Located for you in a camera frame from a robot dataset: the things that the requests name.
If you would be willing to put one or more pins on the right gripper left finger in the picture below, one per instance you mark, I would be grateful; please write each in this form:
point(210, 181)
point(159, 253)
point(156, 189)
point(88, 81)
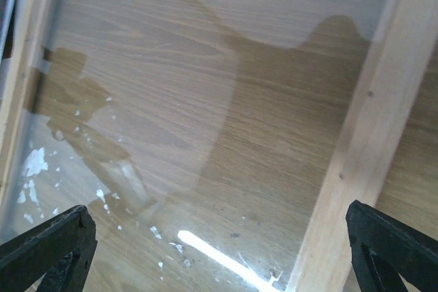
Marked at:
point(57, 252)

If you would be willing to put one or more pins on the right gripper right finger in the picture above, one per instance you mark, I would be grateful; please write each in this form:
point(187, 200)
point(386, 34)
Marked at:
point(386, 253)

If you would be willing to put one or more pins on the light wooden picture frame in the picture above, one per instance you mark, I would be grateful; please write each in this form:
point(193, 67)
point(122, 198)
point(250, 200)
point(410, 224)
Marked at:
point(385, 154)

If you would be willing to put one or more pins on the clear plastic frame sheet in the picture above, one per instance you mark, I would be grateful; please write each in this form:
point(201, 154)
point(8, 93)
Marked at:
point(196, 132)

